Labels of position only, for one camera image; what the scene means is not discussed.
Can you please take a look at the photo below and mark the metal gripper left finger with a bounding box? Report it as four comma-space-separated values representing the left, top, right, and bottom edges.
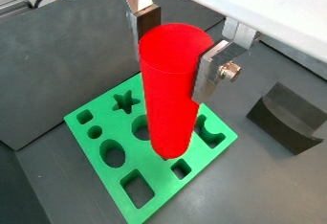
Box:
126, 0, 162, 57

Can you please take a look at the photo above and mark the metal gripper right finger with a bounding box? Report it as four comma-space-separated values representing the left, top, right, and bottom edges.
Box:
192, 17, 260, 104

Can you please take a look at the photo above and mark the red cylinder peg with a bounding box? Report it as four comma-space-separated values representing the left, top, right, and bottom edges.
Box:
139, 23, 214, 159

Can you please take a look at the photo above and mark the large grey panel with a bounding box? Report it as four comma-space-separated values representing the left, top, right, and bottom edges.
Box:
0, 0, 138, 150

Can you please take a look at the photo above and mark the dark grey curved block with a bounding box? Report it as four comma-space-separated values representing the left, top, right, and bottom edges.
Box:
247, 82, 327, 155

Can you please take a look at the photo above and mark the green shape sorter board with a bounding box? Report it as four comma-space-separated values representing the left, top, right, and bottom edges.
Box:
64, 76, 238, 224

